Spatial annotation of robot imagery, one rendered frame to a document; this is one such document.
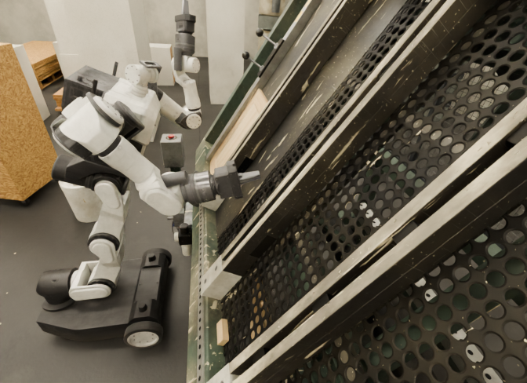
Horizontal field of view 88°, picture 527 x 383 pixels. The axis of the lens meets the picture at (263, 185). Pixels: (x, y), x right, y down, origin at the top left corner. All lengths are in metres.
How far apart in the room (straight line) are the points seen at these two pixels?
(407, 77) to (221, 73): 4.62
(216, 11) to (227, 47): 0.52
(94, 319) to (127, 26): 2.80
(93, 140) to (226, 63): 4.51
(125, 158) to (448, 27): 0.72
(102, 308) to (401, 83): 1.80
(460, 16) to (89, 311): 1.97
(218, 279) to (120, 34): 3.12
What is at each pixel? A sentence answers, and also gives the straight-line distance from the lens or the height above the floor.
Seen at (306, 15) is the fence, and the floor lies 1.62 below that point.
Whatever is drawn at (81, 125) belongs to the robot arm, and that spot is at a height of 1.43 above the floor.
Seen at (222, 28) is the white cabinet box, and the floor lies 1.21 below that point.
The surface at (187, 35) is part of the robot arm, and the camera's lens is 1.42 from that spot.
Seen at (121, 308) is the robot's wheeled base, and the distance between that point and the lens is 1.89.
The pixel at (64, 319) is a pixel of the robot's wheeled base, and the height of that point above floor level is 0.17.
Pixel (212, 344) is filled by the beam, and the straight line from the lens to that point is 0.87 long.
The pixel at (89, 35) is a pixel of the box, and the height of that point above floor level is 1.22.
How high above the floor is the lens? 1.68
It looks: 35 degrees down
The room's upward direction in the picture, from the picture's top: 5 degrees clockwise
